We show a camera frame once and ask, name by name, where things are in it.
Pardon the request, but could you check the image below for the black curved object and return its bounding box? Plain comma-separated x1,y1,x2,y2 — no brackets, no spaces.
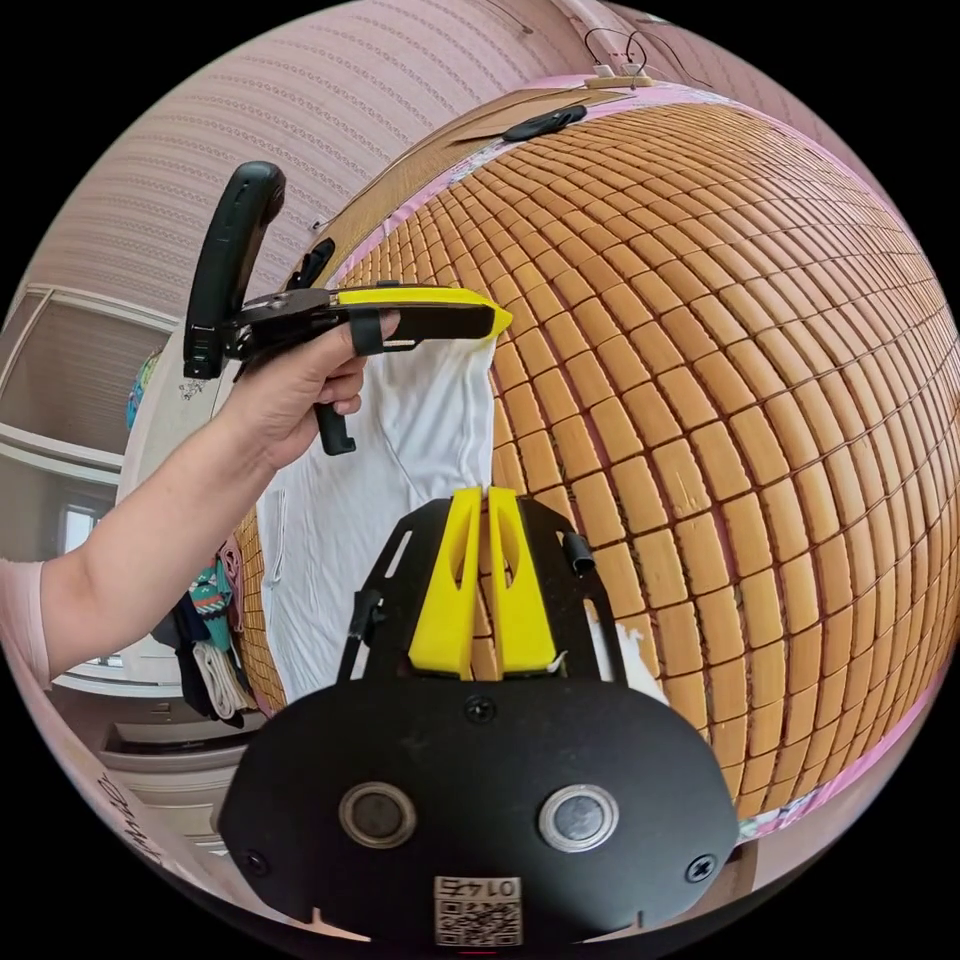
501,104,589,143

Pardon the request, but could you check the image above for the pile of clothes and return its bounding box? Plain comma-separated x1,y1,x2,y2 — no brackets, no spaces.
149,530,261,730

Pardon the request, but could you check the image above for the bed with woven mat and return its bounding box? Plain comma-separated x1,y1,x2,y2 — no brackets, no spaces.
230,73,951,843

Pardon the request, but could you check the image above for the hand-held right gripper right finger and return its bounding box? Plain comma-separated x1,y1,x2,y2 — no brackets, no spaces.
487,485,560,681

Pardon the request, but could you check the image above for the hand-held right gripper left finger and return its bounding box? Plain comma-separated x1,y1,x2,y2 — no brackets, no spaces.
408,485,484,681

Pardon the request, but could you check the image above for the white cupboard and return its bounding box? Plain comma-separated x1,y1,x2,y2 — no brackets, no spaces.
0,283,183,560

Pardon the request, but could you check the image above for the person's left hand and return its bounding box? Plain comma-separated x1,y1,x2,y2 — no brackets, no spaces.
213,310,403,474

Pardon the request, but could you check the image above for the person's left forearm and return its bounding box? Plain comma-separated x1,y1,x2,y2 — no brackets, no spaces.
41,408,280,681

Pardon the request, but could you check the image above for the white short sleeve shirt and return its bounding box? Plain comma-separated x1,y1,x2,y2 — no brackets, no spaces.
254,335,670,711

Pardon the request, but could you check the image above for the wooden power strip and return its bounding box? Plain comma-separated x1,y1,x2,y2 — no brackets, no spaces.
584,62,655,92

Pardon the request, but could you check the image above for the person's body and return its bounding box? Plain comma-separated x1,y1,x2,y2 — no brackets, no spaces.
0,557,55,693

